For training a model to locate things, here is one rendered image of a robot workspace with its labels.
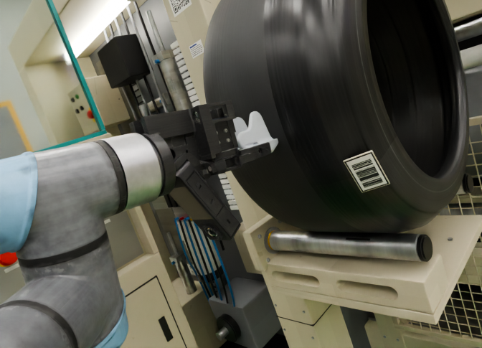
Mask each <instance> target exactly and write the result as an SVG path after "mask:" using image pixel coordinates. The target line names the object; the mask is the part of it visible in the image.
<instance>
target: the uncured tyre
mask: <svg viewBox="0 0 482 348"><path fill-rule="evenodd" d="M203 80H204V94H205V99H206V104H208V103H216V102H222V101H226V100H232V104H233V108H234V110H235V115H236V117H240V118H242V119H243V120H244V122H245V123H246V125H247V127H248V126H249V118H250V114H251V113H252V112H253V111H257V112H258V113H259V114H260V115H261V116H262V118H263V120H264V123H265V125H266V127H267V130H268V132H269V134H270V136H271V137H272V138H273V139H276V138H277V139H278V145H277V146H276V147H275V149H274V151H273V152H272V153H271V154H268V155H266V156H264V157H261V158H259V159H255V160H252V161H249V162H246V163H244V164H242V166H241V167H240V168H237V169H233V170H231V172H232V173H233V175H234V177H235V178H236V180H237V181H238V183H239V184H240V186H241V187H242V188H243V189H244V190H245V192H246V193H247V194H248V195H249V197H250V198H251V199H252V200H253V201H254V202H255V203H256V204H257V205H258V206H259V207H261V208H262V209H263V210H265V211H266V212H267V213H268V214H269V215H271V216H273V217H274V218H276V219H278V220H280V221H281V222H284V223H286V224H289V225H292V226H294V227H297V228H300V229H302V230H308V231H314V232H375V233H399V232H405V231H408V230H413V229H416V228H419V227H422V226H424V225H426V224H428V223H429V222H430V221H432V220H433V219H434V218H435V217H436V216H437V215H438V214H439V213H440V212H441V211H442V210H443V209H444V208H445V207H446V206H447V205H448V204H449V203H450V202H451V200H452V199H453V198H454V196H455V195H456V194H457V192H458V190H459V188H460V185H461V183H462V181H463V176H464V174H465V170H466V163H467V158H468V145H469V111H468V94H467V88H466V79H465V74H464V69H463V62H462V58H461V55H460V49H459V46H458V40H457V37H456V34H455V30H454V27H453V23H452V20H451V18H450V14H449V11H448V8H447V5H446V3H445V0H221V1H220V2H219V3H218V5H217V8H216V9H215V11H214V13H213V15H212V18H211V21H210V23H209V27H208V30H207V36H206V40H205V45H204V58H203ZM371 150H372V151H373V152H374V155H375V156H376V158H377V160H378V162H379V164H380V165H381V167H382V169H383V171H384V173H385V174H386V176H387V178H388V180H389V182H390V184H388V185H385V186H383V187H378V188H376V189H372V190H369V191H367V192H361V190H360V188H359V187H358V185H357V184H356V182H355V181H354V178H353V177H352V175H351V174H350V172H349V170H348V169H347V167H346V165H345V163H344V160H346V159H349V158H351V157H354V156H357V155H360V154H363V153H365V152H368V151H371Z"/></svg>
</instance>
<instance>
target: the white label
mask: <svg viewBox="0 0 482 348"><path fill-rule="evenodd" d="M344 163H345V165H346V167H347V169H348V170H349V172H350V174H351V175H352V177H353V178H354V181H355V182H356V184H357V185H358V187H359V188H360V190H361V192H367V191H369V190H372V189H376V188H378V187H383V186H385V185H388V184H390V182H389V180H388V178H387V176H386V174H385V173H384V171H383V169H382V167H381V165H380V164H379V162H378V160H377V158H376V156H375V155H374V152H373V151H372V150H371V151H368V152H365V153H363V154H360V155H357V156H354V157H351V158H349V159H346V160H344Z"/></svg>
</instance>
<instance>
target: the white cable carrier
mask: <svg viewBox="0 0 482 348"><path fill-rule="evenodd" d="M175 48H176V49H175ZM171 49H172V50H174V49H175V50H174V51H173V53H174V55H177V54H179V55H177V56H176V57H175V59H176V61H179V60H181V61H179V62H177V65H178V67H180V68H179V71H180V73H183V72H185V71H186V72H185V73H184V74H182V75H181V76H182V78H186V77H189V78H187V79H185V80H184V84H185V85H186V84H188V83H191V84H189V85H187V86H186V89H187V90H190V89H192V88H193V90H190V91H188V94H189V96H191V97H190V100H191V102H194V101H196V100H197V101H196V102H194V103H192V105H193V107H195V106H197V105H201V104H200V102H199V99H198V97H197V93H196V90H195V89H194V85H193V82H192V79H191V77H190V74H189V71H188V69H187V66H186V63H185V61H184V58H183V55H182V53H181V50H180V47H179V44H178V42H177V41H175V42H174V43H172V44H171ZM182 65H184V66H183V67H181V66H182ZM192 95H193V96H192ZM219 178H220V179H221V178H225V179H221V180H220V181H221V183H222V184H223V185H222V187H223V189H224V192H225V194H229V195H227V196H226V197H227V199H232V200H229V201H228V203H229V204H233V205H230V209H231V210H238V206H237V203H236V201H235V197H234V194H233V193H232V189H231V186H230V183H229V181H228V179H227V175H226V173H225V172H224V173H223V174H219Z"/></svg>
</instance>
